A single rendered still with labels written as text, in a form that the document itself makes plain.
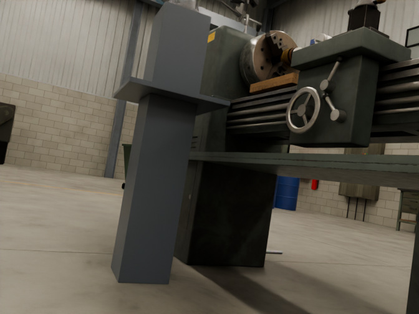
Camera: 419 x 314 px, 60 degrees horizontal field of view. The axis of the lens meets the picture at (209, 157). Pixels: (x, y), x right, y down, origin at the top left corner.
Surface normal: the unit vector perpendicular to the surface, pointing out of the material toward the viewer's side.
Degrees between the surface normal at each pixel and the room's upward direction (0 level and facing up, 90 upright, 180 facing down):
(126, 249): 90
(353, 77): 90
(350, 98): 90
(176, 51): 90
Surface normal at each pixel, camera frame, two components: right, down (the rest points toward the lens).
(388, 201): -0.87, -0.17
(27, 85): 0.46, 0.02
